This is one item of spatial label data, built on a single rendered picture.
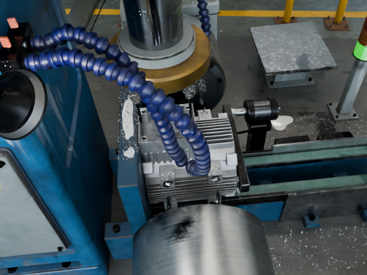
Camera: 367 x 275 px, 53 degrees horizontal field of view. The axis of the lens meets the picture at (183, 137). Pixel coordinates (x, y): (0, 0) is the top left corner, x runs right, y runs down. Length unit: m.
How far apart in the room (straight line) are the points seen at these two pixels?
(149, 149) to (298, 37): 0.84
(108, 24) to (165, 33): 2.75
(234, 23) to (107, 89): 1.97
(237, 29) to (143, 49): 2.56
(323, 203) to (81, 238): 0.59
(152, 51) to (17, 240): 0.46
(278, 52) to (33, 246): 0.97
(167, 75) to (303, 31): 0.95
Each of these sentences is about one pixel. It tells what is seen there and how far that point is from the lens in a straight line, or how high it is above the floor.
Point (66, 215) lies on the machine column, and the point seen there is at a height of 1.11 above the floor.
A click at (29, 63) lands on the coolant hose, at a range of 0.48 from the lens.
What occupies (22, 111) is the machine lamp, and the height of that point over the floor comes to 1.47.
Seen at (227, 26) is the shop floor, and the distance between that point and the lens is 3.17.
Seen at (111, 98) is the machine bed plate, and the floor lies 0.80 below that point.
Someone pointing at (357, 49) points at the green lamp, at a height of 1.06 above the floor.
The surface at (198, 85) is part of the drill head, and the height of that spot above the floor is 1.08.
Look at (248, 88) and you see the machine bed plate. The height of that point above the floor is 0.80.
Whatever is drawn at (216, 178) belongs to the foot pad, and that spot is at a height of 1.06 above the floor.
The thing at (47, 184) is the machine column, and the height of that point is 1.22.
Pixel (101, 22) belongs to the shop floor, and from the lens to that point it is 3.37.
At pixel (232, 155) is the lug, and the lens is 0.78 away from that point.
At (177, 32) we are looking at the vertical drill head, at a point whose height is 1.38.
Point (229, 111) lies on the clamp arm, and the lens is 0.95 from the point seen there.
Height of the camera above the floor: 1.70
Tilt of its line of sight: 49 degrees down
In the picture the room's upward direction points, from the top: 4 degrees counter-clockwise
